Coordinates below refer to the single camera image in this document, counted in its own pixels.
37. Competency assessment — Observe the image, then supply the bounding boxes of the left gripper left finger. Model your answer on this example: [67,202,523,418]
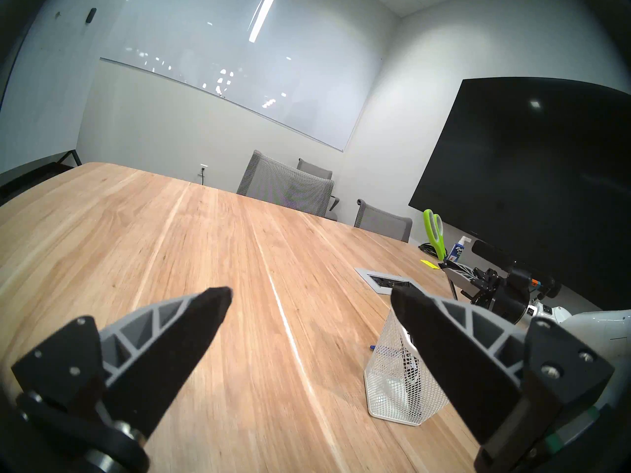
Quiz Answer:
[11,286,233,441]

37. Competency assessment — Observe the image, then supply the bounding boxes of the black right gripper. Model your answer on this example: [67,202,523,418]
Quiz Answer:
[437,262,531,325]

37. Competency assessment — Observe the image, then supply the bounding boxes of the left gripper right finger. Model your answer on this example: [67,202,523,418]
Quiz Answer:
[390,285,616,443]

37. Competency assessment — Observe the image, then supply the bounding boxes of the green handled scissors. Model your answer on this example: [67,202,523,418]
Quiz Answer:
[423,209,459,301]

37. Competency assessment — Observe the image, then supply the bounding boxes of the white mesh pen holder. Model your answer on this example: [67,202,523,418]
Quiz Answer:
[364,307,449,427]

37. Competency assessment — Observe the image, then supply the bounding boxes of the whiteboard cleaner spray bottle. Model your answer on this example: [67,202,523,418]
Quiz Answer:
[449,236,472,262]

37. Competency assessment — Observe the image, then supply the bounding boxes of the black video sound bar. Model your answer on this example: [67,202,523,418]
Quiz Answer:
[471,239,524,276]

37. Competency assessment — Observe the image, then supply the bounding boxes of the silver table power outlet panel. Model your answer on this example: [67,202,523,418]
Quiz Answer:
[355,268,424,296]

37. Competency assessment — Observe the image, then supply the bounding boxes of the gray mesh office chair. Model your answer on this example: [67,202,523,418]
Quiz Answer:
[237,150,335,218]
[356,199,413,244]

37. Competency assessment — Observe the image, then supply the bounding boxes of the gray swivel chair with armrests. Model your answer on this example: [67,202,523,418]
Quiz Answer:
[297,158,341,222]

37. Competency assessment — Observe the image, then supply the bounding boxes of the rolling whiteboard on black stand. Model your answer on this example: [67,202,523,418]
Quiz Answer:
[0,0,131,204]

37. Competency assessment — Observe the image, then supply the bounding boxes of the large black wall television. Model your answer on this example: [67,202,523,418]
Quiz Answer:
[408,77,631,311]

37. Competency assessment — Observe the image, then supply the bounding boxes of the wide wall glass whiteboard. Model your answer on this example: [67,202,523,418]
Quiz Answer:
[99,0,384,153]

